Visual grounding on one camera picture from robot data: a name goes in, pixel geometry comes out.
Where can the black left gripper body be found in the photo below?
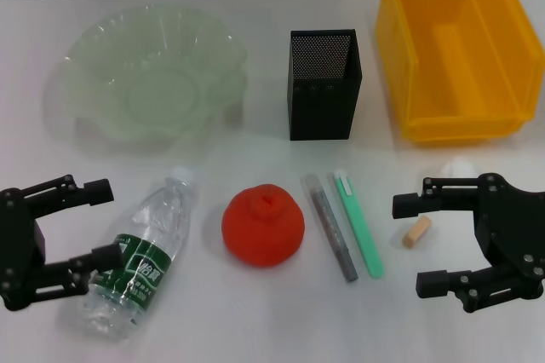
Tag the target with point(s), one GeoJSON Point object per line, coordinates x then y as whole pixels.
{"type": "Point", "coordinates": [17, 248]}

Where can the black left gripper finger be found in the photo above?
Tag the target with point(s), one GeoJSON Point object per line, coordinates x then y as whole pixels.
{"type": "Point", "coordinates": [95, 190]}
{"type": "Point", "coordinates": [106, 257]}

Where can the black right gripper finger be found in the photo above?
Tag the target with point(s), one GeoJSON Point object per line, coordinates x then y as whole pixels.
{"type": "Point", "coordinates": [434, 283]}
{"type": "Point", "coordinates": [409, 206]}

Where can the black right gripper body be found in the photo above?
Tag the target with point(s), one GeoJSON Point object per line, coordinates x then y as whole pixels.
{"type": "Point", "coordinates": [511, 226]}

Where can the small wooden block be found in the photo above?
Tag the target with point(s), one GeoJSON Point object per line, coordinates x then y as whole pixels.
{"type": "Point", "coordinates": [416, 232]}

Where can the clear bottle with green label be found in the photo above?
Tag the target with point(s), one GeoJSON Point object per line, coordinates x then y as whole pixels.
{"type": "Point", "coordinates": [149, 226]}

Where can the mint green pen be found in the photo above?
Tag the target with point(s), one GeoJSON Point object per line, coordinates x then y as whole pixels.
{"type": "Point", "coordinates": [357, 226]}

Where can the white paper ball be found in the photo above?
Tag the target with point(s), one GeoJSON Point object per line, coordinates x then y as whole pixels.
{"type": "Point", "coordinates": [459, 166]}

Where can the red pomegranate toy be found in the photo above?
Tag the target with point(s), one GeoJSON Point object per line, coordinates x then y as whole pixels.
{"type": "Point", "coordinates": [264, 231]}

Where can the grey pen with clear cap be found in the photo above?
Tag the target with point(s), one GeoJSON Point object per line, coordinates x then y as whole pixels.
{"type": "Point", "coordinates": [330, 226]}

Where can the clear green wavy glass plate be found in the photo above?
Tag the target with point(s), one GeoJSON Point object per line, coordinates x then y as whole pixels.
{"type": "Point", "coordinates": [106, 82]}

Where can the black mesh pen holder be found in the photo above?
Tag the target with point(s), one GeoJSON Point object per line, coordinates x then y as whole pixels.
{"type": "Point", "coordinates": [323, 107]}

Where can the yellow plastic bin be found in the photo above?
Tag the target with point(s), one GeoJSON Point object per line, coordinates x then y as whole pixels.
{"type": "Point", "coordinates": [460, 60]}

